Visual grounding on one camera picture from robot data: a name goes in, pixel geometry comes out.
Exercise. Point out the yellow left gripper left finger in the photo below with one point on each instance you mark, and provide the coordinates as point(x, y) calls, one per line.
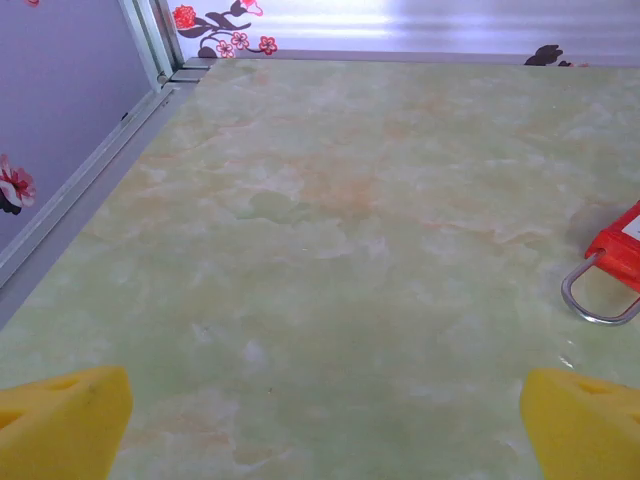
point(60, 425)

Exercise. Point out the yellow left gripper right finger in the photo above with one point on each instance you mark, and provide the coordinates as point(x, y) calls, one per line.
point(585, 430)

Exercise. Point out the red padlock with steel shackle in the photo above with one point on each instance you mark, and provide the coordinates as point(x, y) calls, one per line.
point(615, 250)

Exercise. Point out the aluminium frame rail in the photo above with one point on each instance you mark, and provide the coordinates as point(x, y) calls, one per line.
point(400, 56)
point(75, 220)

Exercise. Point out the aluminium frame post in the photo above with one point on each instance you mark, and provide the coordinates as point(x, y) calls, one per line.
point(150, 40)

